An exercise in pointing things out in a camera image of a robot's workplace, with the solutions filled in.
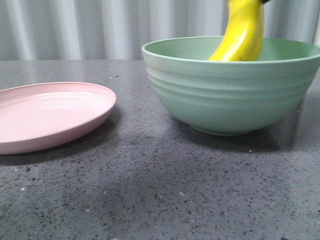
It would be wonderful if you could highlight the green ribbed bowl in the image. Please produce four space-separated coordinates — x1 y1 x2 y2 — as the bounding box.
142 36 320 136

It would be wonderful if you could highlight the yellow banana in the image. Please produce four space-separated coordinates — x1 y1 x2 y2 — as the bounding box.
209 0 265 62

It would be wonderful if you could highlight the grey pleated curtain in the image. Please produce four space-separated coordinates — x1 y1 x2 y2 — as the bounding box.
0 0 320 61

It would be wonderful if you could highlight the pink plate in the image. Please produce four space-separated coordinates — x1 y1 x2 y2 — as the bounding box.
0 82 117 155

